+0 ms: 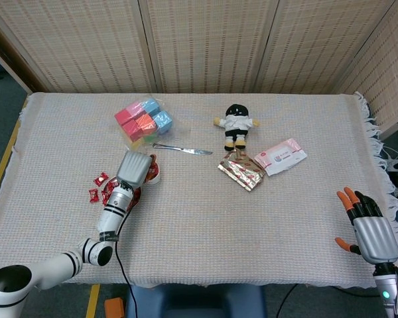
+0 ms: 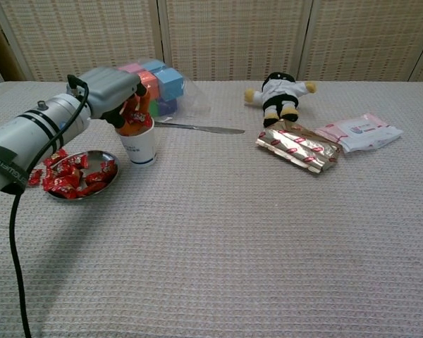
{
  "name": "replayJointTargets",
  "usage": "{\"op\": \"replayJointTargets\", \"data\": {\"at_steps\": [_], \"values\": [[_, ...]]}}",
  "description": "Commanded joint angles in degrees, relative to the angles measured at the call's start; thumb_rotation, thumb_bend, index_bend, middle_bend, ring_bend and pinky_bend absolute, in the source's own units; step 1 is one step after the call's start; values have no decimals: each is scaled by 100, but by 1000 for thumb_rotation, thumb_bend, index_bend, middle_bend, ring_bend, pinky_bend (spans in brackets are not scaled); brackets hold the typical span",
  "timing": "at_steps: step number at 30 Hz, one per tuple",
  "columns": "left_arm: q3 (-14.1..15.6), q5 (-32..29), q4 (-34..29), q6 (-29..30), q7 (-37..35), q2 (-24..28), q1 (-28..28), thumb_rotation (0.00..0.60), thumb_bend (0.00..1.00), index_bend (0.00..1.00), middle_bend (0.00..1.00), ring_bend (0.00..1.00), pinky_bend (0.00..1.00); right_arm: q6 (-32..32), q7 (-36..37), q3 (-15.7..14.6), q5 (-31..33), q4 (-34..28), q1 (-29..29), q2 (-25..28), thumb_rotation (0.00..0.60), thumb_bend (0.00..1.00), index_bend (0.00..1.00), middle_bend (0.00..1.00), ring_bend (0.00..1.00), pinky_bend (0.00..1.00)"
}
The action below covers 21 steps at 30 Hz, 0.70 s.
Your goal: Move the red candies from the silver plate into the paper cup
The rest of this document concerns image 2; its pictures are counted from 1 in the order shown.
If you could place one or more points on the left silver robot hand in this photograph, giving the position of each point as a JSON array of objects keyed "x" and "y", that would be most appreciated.
[{"x": 109, "y": 91}]

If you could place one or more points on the red candy wrapper packet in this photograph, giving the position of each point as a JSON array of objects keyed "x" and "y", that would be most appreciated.
[
  {"x": 137, "y": 118},
  {"x": 33, "y": 177}
]

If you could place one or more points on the round metal plate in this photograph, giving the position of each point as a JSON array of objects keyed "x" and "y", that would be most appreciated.
[{"x": 98, "y": 158}]

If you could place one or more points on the pile of red candies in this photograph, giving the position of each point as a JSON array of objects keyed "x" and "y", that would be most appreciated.
[{"x": 68, "y": 176}]

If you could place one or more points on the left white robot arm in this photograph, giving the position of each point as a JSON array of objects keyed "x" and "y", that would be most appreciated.
[{"x": 28, "y": 134}]

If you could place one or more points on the white paper cup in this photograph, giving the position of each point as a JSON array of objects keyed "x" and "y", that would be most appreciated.
[{"x": 141, "y": 148}]

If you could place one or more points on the pink foam cube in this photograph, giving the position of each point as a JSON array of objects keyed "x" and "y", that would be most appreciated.
[{"x": 128, "y": 67}]

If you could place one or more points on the orange foam cube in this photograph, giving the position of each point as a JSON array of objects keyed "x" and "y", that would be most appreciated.
[{"x": 149, "y": 84}]

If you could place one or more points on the green foam cube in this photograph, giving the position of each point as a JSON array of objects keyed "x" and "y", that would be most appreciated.
[{"x": 155, "y": 109}]

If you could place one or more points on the light blue foam cube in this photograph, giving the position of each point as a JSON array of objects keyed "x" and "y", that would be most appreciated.
[
  {"x": 154, "y": 65},
  {"x": 170, "y": 84}
]

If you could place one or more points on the purple foam cube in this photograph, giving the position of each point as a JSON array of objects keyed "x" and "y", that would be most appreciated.
[{"x": 168, "y": 105}]

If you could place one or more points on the clear plastic bag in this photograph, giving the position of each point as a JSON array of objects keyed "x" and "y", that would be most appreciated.
[{"x": 192, "y": 95}]

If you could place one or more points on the silver table knife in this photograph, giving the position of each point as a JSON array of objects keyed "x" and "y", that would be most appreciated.
[{"x": 204, "y": 128}]

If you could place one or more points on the brown wooden board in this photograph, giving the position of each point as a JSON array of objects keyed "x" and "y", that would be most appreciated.
[{"x": 3, "y": 53}]

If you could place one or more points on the plush doll in white shirt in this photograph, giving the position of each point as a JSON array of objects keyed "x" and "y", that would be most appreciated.
[{"x": 280, "y": 95}]

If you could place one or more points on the gold foil snack package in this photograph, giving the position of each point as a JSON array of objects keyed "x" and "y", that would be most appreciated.
[{"x": 296, "y": 146}]

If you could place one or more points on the beige woven tablecloth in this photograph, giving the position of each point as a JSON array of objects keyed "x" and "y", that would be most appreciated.
[{"x": 232, "y": 246}]

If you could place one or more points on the pink white wet wipes pack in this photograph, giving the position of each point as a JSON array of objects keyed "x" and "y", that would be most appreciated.
[{"x": 363, "y": 134}]

